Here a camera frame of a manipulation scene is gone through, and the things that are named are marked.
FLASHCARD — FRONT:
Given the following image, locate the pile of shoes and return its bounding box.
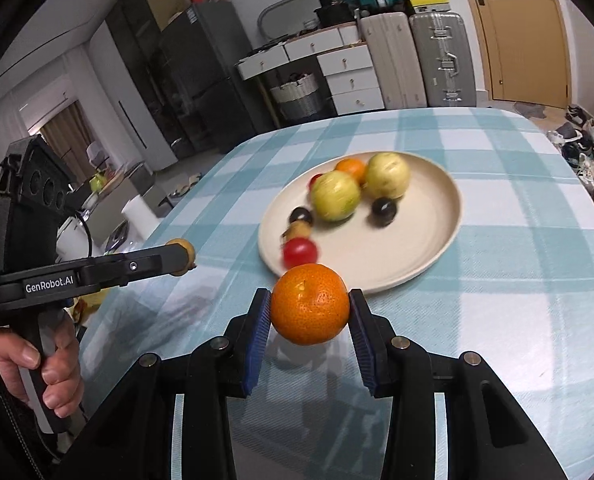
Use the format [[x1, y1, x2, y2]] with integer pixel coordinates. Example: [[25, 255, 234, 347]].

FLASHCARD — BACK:
[[547, 102, 594, 196]]

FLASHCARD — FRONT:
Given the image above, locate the beige suitcase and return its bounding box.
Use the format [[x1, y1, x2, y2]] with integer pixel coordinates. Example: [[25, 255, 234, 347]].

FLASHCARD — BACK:
[[358, 11, 428, 110]]

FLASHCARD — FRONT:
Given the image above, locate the brown curtain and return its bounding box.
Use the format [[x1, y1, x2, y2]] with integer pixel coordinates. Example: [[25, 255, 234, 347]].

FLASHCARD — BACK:
[[39, 112, 90, 176]]

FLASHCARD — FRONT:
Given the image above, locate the dark grey refrigerator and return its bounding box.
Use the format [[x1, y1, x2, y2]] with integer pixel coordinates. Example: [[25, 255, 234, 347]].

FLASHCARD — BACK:
[[158, 2, 275, 153]]

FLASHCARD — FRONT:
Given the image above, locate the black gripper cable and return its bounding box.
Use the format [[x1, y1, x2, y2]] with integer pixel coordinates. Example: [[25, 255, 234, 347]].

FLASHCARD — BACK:
[[74, 210, 96, 259]]

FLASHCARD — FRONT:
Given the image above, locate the large mandarin orange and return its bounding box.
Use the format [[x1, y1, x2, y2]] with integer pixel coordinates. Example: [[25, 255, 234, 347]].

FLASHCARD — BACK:
[[270, 263, 350, 346]]

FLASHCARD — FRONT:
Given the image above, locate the person's left hand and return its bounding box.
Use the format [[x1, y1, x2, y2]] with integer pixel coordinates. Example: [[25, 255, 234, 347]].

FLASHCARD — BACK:
[[0, 309, 84, 410]]

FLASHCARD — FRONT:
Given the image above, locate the woven laundry basket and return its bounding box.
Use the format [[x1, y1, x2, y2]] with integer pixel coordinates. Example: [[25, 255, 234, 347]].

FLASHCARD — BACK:
[[269, 72, 325, 122]]

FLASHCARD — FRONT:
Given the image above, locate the small mandarin orange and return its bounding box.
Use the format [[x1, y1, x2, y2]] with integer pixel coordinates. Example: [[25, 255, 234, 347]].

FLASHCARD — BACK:
[[334, 158, 368, 186]]

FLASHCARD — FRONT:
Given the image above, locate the pair of slippers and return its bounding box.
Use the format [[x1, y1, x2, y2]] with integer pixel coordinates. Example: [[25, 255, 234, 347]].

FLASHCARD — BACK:
[[169, 174, 203, 198]]

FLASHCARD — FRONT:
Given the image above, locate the white paper roll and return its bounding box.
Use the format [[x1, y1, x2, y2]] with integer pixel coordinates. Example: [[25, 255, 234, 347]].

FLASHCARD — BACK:
[[122, 195, 160, 238]]

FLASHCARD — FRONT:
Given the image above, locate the grey oval mirror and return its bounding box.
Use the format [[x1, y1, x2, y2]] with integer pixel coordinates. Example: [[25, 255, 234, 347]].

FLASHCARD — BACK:
[[257, 0, 320, 41]]

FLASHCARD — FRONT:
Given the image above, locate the black storage bin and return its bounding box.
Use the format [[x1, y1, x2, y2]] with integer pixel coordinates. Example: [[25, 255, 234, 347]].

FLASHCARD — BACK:
[[313, 5, 354, 25]]

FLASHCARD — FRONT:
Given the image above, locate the silver suitcase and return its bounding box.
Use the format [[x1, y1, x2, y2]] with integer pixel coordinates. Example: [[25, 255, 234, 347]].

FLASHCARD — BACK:
[[408, 11, 478, 108]]

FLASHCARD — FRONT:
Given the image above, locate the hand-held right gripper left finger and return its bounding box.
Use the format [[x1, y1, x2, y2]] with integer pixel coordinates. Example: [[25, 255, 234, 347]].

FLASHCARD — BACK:
[[52, 287, 273, 480]]

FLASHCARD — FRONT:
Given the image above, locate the cream round plate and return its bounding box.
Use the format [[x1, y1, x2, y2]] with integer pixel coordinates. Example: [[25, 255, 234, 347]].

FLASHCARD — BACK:
[[258, 151, 463, 295]]

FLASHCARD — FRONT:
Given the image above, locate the dark tall cabinet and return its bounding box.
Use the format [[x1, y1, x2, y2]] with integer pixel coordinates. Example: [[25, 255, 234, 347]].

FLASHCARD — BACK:
[[106, 0, 198, 161]]

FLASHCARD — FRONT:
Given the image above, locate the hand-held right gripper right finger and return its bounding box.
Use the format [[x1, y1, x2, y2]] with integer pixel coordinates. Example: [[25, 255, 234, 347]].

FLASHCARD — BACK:
[[347, 288, 565, 480]]

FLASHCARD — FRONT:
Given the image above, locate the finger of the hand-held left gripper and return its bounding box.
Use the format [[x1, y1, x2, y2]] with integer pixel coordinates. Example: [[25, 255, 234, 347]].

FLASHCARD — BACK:
[[89, 243, 194, 291]]

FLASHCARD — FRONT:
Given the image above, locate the yellow and black box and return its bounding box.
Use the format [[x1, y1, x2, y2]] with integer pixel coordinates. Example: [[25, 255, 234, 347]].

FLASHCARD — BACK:
[[407, 0, 450, 15]]

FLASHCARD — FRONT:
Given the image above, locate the yellow bag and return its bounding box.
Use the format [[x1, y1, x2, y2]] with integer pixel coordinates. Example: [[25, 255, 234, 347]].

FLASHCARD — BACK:
[[74, 290, 108, 322]]

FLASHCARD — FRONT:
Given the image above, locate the wooden door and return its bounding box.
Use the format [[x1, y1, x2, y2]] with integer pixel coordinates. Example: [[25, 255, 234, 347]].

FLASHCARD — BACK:
[[452, 0, 573, 109]]

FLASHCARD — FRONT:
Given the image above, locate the white drawer desk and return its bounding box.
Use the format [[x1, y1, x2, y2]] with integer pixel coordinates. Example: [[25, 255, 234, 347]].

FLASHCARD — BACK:
[[236, 24, 385, 113]]

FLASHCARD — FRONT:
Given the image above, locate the grey floor mat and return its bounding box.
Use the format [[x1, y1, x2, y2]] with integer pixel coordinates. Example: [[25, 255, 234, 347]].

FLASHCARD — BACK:
[[514, 102, 548, 120]]

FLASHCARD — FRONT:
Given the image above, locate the tan longan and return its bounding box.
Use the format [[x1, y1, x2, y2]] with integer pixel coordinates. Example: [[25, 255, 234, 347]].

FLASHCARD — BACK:
[[166, 238, 197, 277], [282, 222, 312, 243]]

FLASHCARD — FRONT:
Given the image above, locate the pale yellow guava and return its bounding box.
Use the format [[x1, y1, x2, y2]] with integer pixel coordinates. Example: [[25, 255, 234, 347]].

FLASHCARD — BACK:
[[364, 152, 411, 200]]

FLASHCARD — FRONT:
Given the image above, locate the dark zippered jacket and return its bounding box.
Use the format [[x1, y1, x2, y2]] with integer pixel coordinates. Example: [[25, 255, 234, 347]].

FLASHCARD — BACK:
[[0, 330, 62, 480]]

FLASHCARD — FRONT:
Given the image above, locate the green guava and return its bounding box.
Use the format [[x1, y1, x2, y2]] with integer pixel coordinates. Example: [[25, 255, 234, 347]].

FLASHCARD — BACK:
[[311, 170, 362, 222]]

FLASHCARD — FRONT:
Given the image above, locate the teal checked tablecloth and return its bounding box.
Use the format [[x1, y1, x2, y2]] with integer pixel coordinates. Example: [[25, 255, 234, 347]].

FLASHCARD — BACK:
[[77, 107, 594, 480]]

